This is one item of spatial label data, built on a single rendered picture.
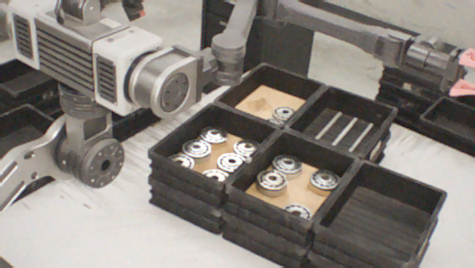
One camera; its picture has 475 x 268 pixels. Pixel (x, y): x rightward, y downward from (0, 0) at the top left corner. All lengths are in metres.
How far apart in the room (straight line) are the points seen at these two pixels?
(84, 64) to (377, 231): 1.06
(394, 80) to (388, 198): 1.52
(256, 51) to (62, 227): 1.83
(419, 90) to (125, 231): 1.99
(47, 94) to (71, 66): 1.72
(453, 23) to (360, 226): 3.39
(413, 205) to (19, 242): 1.28
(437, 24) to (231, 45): 3.92
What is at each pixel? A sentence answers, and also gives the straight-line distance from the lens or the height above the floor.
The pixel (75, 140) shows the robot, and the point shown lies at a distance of 1.59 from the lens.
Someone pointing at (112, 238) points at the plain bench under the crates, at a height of 0.70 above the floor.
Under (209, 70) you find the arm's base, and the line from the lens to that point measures 1.39.
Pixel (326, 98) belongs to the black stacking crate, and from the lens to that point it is 2.50.
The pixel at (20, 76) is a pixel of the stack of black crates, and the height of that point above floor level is 0.49.
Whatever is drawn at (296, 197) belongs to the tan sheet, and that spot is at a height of 0.83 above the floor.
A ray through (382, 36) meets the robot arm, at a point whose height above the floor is 1.48.
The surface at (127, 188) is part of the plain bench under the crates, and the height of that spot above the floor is 0.70.
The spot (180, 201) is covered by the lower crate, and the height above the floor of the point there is 0.78.
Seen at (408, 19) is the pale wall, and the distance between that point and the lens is 5.33.
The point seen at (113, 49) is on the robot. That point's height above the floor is 1.53.
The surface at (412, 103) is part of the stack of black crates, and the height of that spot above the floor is 0.42.
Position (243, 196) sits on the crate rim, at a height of 0.93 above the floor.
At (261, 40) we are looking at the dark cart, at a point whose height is 0.64.
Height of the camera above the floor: 2.12
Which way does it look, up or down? 35 degrees down
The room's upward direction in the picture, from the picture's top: 5 degrees clockwise
